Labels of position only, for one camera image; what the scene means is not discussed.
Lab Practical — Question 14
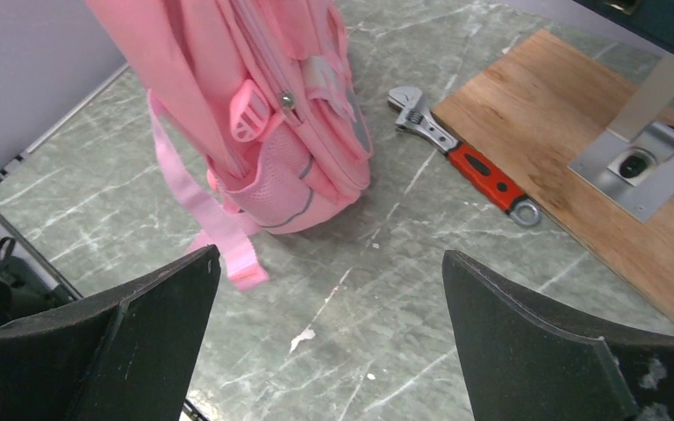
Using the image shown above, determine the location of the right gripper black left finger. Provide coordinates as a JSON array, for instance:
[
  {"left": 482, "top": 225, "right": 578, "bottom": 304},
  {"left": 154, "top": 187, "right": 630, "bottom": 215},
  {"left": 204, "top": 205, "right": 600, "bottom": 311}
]
[{"left": 0, "top": 246, "right": 221, "bottom": 420}]

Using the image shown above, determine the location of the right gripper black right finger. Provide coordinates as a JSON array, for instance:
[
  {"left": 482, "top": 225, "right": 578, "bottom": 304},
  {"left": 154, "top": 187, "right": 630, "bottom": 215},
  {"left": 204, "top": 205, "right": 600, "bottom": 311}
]
[{"left": 442, "top": 250, "right": 674, "bottom": 420}]

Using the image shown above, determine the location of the pink student backpack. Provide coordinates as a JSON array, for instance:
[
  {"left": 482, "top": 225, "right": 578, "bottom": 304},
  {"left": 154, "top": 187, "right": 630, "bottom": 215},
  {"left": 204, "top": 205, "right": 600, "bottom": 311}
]
[{"left": 89, "top": 1, "right": 373, "bottom": 290}]

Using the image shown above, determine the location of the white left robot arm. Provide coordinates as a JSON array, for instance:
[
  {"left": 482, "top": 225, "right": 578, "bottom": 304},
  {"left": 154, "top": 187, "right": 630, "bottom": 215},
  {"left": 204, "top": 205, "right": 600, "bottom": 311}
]
[{"left": 0, "top": 237, "right": 75, "bottom": 327}]

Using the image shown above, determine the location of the wooden support block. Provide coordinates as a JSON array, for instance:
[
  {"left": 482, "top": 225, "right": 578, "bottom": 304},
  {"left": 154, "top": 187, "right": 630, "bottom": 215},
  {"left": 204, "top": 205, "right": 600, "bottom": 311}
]
[{"left": 434, "top": 30, "right": 674, "bottom": 322}]

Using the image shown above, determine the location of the dark green rack device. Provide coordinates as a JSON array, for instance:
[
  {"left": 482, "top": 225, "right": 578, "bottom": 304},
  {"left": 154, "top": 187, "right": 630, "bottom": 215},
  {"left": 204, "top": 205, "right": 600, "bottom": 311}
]
[{"left": 576, "top": 0, "right": 674, "bottom": 55}]

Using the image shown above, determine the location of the grey ring spanner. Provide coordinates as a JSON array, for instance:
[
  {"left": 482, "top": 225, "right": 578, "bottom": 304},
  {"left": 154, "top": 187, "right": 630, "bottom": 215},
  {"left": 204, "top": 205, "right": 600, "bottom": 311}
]
[{"left": 387, "top": 86, "right": 542, "bottom": 227}]

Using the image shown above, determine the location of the silver side rail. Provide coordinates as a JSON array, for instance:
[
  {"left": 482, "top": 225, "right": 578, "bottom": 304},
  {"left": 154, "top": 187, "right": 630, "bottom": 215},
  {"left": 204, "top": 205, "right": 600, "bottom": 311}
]
[{"left": 0, "top": 63, "right": 129, "bottom": 183}]

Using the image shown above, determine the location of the grey metal bracket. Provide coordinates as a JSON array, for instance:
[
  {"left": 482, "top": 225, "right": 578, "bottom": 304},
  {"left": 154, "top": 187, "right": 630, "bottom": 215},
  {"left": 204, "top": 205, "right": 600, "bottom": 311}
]
[{"left": 568, "top": 53, "right": 674, "bottom": 223}]

